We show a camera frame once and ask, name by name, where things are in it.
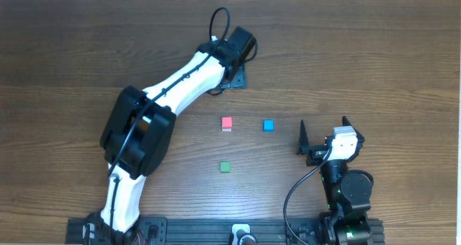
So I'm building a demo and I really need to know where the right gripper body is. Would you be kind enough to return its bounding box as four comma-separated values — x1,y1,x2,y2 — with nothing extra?
305,135,334,167

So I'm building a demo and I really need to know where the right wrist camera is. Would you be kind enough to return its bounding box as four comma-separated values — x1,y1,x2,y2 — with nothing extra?
330,125,359,162

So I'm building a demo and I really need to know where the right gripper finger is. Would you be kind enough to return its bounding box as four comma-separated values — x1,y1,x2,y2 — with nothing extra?
296,119,310,156
341,115,366,143

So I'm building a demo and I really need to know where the mounting rail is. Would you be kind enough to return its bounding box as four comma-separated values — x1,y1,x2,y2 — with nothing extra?
66,216,386,245

